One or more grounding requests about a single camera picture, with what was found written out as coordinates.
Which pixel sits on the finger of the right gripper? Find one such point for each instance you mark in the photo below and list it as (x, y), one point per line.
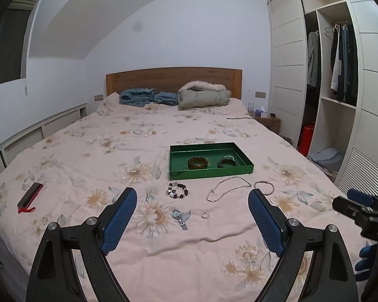
(362, 198)
(351, 209)

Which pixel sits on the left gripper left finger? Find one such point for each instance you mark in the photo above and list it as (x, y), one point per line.
(54, 275)

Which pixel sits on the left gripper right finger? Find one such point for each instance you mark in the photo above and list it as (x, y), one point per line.
(330, 276)

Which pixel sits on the silver clasp bangle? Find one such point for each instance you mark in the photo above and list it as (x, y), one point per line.
(266, 188)

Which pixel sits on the silver wristwatch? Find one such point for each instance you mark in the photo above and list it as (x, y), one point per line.
(181, 218)

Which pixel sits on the dark translucent bangle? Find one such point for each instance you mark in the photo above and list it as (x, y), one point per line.
(227, 163)

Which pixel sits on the amber resin bangle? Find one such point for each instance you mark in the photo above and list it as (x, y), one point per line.
(197, 163)

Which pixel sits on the blue gloved hand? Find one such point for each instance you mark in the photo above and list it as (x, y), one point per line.
(364, 266)

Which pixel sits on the folded blue clothes pile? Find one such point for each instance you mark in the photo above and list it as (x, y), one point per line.
(329, 158)

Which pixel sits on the black red case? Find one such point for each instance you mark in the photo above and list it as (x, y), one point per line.
(24, 205)

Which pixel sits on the red container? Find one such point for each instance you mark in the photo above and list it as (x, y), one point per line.
(305, 139)

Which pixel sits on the wooden nightstand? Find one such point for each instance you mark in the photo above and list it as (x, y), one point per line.
(272, 123)

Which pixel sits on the white radiator cover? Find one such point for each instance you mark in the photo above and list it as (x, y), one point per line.
(26, 138)

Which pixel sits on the hanging clothes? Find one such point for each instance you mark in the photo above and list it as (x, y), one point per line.
(332, 62)

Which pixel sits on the floral pink bedspread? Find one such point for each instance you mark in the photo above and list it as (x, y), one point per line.
(222, 256)

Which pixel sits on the glass cup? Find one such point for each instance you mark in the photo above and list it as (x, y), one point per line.
(251, 108)

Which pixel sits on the white wardrobe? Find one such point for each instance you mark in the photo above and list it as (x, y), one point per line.
(352, 130)

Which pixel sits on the green rectangular tray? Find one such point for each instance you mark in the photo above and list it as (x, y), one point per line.
(180, 154)

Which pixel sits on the grey fur-trimmed coat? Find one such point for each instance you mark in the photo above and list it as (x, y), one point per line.
(198, 94)

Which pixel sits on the blue folded blanket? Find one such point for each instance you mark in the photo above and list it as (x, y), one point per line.
(142, 96)

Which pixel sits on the wooden headboard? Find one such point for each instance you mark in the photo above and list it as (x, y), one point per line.
(171, 79)

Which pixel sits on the dark window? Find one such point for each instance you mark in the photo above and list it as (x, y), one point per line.
(15, 28)

